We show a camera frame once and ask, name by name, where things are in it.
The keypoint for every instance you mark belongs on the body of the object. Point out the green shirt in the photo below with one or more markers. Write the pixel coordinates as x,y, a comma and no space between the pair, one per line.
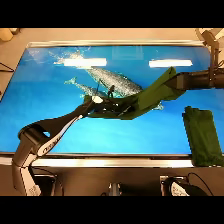
150,96

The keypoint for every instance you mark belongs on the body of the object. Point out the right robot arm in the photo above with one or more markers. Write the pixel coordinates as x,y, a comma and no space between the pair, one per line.
203,80

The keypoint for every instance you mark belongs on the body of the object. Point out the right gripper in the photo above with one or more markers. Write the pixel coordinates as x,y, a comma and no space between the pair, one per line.
178,82

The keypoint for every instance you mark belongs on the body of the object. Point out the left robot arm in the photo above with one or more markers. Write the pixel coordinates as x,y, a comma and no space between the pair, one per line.
50,133

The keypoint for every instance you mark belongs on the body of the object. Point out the folded green garment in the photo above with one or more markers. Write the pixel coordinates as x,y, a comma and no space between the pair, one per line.
203,136

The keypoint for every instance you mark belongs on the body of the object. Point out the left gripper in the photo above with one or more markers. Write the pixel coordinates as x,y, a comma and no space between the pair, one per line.
109,106

